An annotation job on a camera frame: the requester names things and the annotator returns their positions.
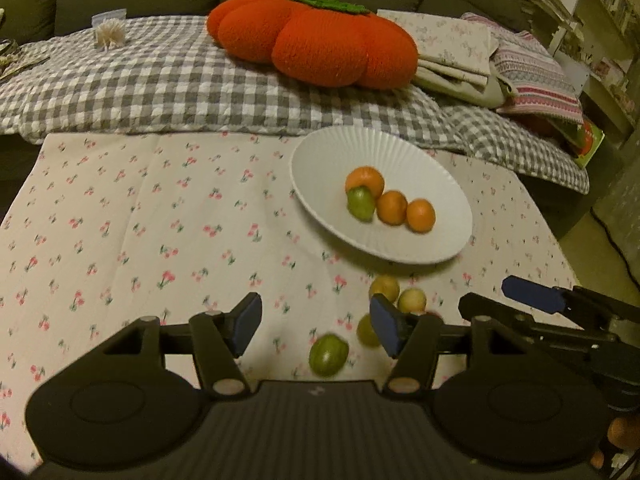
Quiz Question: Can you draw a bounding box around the small orange tangerine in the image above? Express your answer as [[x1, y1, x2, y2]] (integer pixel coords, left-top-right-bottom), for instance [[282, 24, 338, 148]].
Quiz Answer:
[[406, 199, 436, 233], [376, 190, 409, 226]]

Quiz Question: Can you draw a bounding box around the person's right hand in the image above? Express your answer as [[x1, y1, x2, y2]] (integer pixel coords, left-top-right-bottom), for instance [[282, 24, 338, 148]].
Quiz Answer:
[[590, 416, 640, 470]]

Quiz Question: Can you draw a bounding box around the grey checked blanket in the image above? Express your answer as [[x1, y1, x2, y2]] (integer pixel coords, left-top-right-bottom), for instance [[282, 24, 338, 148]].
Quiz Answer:
[[0, 14, 591, 195]]

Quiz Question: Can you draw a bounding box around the white ribbed plate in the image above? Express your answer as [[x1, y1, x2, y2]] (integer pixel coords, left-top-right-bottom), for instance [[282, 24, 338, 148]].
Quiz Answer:
[[290, 127, 474, 265]]

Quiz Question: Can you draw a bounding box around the dark patterned cloth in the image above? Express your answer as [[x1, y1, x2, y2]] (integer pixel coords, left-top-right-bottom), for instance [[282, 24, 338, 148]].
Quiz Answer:
[[0, 37, 51, 81]]

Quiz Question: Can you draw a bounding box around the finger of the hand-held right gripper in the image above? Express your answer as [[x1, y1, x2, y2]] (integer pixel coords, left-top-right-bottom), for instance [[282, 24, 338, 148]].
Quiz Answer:
[[458, 292, 593, 348], [501, 275, 618, 320]]

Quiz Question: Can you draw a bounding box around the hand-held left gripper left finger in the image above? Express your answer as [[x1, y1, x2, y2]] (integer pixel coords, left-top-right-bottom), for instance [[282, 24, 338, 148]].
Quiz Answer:
[[101, 292, 263, 397]]

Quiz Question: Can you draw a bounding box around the orange pumpkin cushion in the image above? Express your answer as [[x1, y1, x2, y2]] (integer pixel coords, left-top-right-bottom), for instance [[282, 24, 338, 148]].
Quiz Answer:
[[206, 0, 419, 91]]

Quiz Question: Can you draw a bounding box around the cherry print tablecloth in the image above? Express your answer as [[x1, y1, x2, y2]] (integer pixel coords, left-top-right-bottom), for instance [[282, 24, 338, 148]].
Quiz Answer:
[[0, 130, 581, 473]]

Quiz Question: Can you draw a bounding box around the yellow-green fruit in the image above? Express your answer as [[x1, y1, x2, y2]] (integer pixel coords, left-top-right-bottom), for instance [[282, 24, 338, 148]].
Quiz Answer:
[[356, 313, 383, 347], [369, 274, 400, 303], [397, 287, 427, 314]]

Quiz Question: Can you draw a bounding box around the large orange tangerine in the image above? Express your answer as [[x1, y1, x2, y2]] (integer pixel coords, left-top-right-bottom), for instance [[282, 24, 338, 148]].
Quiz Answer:
[[345, 166, 385, 198]]

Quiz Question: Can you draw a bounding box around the bookshelf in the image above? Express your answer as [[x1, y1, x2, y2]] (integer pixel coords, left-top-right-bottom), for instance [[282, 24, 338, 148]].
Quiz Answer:
[[550, 0, 640, 148]]

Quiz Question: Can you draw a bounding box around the orange and green book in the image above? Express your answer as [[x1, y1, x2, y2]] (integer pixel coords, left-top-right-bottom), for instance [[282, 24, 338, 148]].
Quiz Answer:
[[570, 119, 606, 170]]

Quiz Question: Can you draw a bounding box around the folded floral cloth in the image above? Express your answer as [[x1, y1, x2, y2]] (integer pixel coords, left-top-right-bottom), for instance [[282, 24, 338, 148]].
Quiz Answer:
[[376, 9, 518, 107]]

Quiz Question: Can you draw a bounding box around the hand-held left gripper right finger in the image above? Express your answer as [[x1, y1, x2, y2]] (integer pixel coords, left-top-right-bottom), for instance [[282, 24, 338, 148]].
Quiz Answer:
[[369, 293, 530, 394]]

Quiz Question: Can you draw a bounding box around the black cable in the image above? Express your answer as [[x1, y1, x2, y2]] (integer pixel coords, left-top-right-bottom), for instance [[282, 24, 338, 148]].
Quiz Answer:
[[591, 205, 640, 288]]

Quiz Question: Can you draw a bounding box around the pale blue card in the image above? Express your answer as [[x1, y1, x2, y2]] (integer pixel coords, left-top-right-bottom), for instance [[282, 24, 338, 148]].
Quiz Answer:
[[91, 8, 128, 27]]

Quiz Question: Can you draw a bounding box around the folded striped patterned cloth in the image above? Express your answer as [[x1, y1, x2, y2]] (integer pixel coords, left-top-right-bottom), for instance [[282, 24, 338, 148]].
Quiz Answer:
[[460, 12, 585, 125]]

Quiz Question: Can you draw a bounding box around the white spiky ornament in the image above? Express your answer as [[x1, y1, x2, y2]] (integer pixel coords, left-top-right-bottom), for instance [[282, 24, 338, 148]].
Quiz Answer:
[[95, 20, 126, 51]]

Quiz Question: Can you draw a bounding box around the green lime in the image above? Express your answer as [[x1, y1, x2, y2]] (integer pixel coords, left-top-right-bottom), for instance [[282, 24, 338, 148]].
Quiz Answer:
[[308, 334, 350, 376], [347, 186, 376, 221]]

